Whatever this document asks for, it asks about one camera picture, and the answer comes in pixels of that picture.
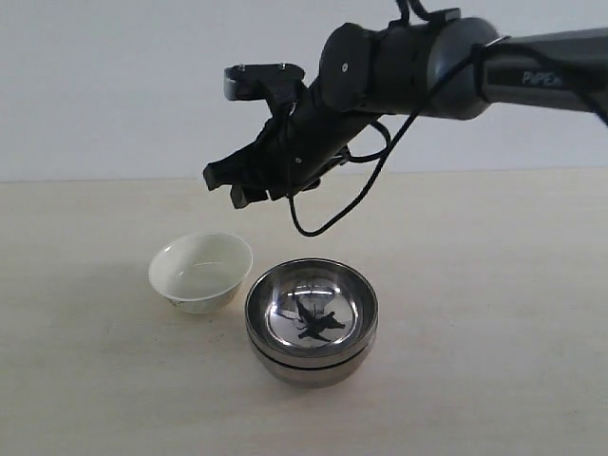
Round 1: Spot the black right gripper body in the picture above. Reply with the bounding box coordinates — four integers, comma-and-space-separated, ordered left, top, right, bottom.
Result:
253, 78, 375, 200

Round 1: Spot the white floral ceramic bowl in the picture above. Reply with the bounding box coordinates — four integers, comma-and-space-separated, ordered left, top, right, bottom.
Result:
148, 232, 254, 314

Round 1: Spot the stainless steel bowl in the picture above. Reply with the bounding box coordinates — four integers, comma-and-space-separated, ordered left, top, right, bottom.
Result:
244, 257, 379, 368
248, 333, 376, 389

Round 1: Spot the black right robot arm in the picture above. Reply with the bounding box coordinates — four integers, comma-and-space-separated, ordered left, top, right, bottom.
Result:
202, 17, 607, 208

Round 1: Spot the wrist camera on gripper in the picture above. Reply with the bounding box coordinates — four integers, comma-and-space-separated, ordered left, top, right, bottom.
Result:
223, 63, 305, 105

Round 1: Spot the black cable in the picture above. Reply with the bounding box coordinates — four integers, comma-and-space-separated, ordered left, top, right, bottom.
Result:
286, 0, 608, 238

